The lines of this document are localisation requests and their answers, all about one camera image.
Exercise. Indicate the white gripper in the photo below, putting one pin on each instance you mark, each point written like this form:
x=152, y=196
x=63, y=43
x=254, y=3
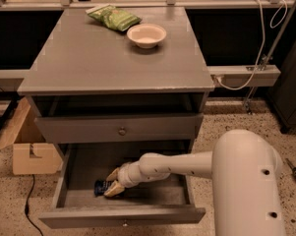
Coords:
x=125, y=175

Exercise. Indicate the dark blue snack bar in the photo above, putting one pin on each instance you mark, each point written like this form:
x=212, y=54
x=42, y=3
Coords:
x=101, y=186

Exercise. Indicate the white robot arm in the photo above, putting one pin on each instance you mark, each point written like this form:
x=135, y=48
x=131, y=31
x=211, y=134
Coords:
x=243, y=168

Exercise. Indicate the open grey lower drawer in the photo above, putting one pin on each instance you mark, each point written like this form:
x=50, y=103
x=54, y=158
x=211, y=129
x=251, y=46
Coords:
x=75, y=205

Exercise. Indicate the closed grey upper drawer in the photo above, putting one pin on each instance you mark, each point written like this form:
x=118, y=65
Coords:
x=119, y=128

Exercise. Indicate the grey wooden drawer cabinet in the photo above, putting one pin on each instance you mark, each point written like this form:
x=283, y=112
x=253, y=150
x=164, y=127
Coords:
x=85, y=69

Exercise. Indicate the cardboard box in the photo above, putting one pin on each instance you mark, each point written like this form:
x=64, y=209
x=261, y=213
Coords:
x=31, y=154

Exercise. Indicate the white round bowl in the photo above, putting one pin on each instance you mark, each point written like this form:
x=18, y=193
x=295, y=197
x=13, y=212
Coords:
x=146, y=36

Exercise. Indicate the green chip bag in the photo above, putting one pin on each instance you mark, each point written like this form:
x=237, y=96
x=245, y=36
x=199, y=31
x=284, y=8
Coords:
x=113, y=17

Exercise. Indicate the dark grey side cabinet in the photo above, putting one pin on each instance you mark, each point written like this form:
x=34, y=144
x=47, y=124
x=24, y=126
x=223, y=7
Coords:
x=283, y=94

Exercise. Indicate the grey wall rail beam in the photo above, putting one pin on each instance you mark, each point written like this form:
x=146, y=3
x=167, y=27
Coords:
x=233, y=76

